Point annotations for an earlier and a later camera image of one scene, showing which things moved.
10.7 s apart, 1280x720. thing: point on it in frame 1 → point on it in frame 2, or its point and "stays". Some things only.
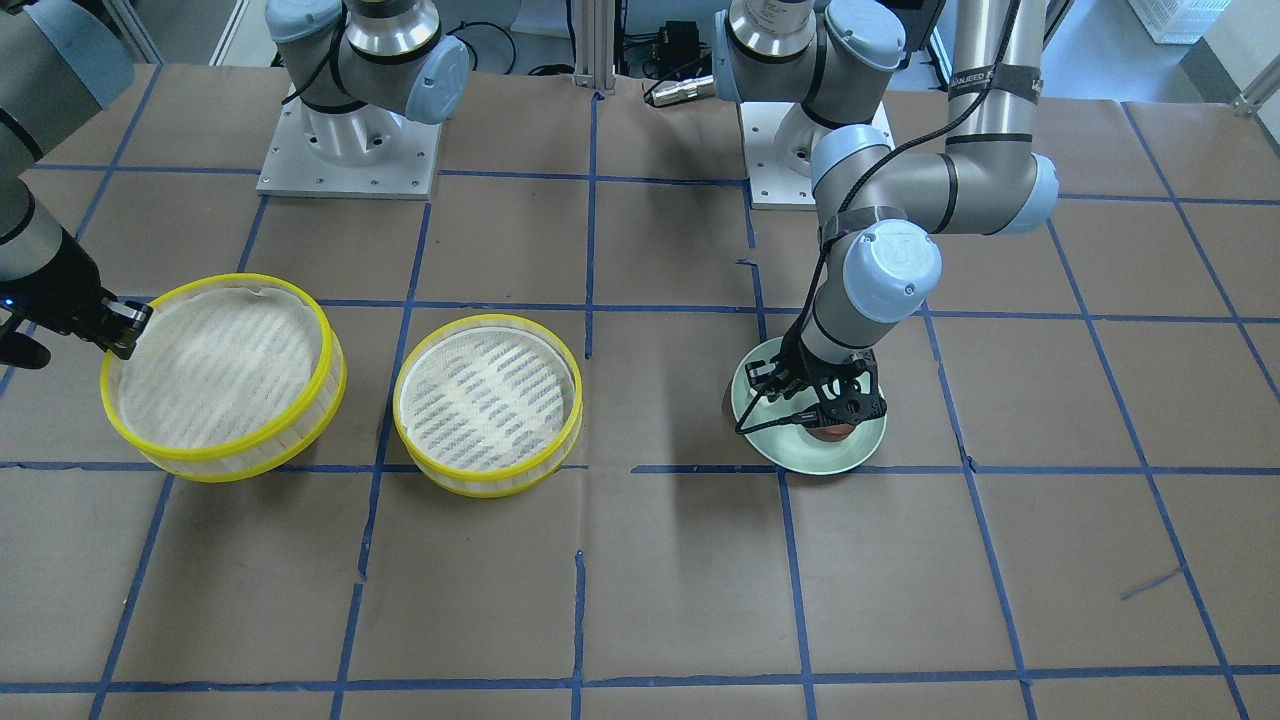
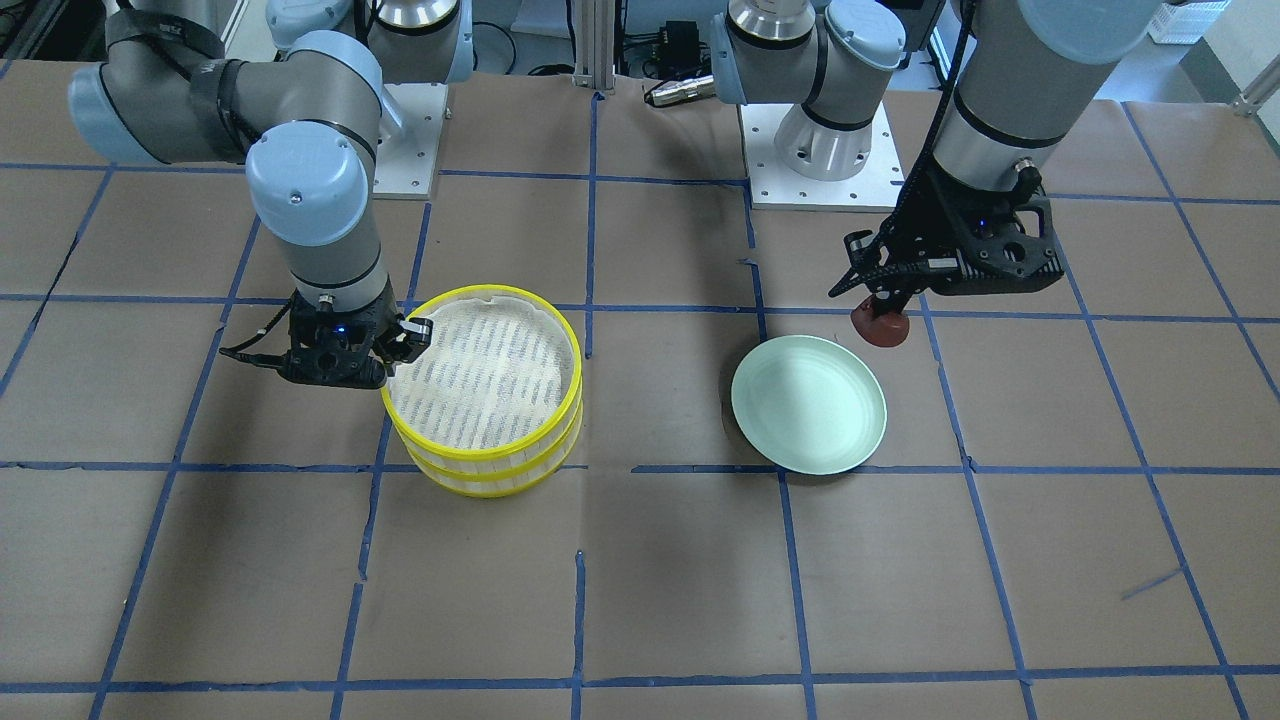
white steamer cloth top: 220,369 → 495,374
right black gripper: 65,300 → 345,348
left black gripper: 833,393 → 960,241
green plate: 790,445 stays
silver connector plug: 682,90 stays
